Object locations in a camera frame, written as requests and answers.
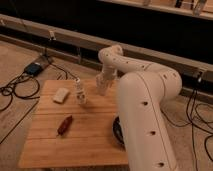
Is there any blue power adapter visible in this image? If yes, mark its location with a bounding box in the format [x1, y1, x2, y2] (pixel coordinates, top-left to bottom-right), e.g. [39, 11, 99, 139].
[24, 62, 43, 76]

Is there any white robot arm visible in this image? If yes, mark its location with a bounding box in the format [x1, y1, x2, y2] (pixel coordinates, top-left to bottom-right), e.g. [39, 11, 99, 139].
[96, 45, 182, 171]

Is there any clear spray bottle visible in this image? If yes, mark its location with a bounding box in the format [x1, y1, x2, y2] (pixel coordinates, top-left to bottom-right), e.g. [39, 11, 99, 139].
[75, 79, 86, 105]

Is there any wooden slatted table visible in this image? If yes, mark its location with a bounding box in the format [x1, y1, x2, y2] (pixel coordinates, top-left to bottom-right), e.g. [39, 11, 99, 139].
[19, 79, 128, 168]

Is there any black ceramic bowl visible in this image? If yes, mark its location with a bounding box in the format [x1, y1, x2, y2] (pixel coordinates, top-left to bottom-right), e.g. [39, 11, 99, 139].
[112, 117, 124, 145]

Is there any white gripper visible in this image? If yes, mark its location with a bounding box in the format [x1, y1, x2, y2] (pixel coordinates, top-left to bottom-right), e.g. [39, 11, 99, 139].
[96, 66, 117, 96]

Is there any black floor cables right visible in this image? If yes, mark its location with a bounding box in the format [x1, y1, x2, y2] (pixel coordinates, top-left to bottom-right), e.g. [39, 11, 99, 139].
[161, 71, 213, 164]

